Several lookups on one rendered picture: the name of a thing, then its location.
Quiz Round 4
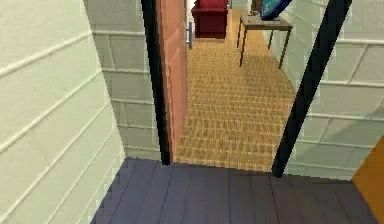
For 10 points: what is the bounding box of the blue screen television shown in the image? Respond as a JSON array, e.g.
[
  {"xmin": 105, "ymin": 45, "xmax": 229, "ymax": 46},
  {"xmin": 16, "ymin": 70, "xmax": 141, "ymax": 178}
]
[{"xmin": 259, "ymin": 0, "xmax": 294, "ymax": 22}]

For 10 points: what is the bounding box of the orange wooden furniture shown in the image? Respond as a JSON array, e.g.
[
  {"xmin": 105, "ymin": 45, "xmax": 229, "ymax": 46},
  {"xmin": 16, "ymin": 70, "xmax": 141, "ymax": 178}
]
[{"xmin": 352, "ymin": 135, "xmax": 384, "ymax": 224}]

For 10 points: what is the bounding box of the grey door handle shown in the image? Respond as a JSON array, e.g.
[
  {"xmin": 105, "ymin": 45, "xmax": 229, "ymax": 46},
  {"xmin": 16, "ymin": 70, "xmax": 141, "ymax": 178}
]
[{"xmin": 185, "ymin": 21, "xmax": 194, "ymax": 51}]

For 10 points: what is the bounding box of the brown wooden table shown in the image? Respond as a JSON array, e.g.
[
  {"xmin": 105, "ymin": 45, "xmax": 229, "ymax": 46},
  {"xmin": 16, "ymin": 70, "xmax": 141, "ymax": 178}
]
[{"xmin": 236, "ymin": 12, "xmax": 294, "ymax": 70}]

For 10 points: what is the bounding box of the reddish brown room door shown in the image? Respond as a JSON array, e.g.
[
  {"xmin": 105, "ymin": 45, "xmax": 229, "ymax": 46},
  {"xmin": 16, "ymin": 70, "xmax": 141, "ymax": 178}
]
[{"xmin": 154, "ymin": 0, "xmax": 189, "ymax": 163}]

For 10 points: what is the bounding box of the dark red armchair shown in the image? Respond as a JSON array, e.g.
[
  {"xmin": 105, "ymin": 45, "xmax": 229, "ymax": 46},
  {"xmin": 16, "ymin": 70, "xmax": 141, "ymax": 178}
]
[{"xmin": 190, "ymin": 0, "xmax": 230, "ymax": 40}]

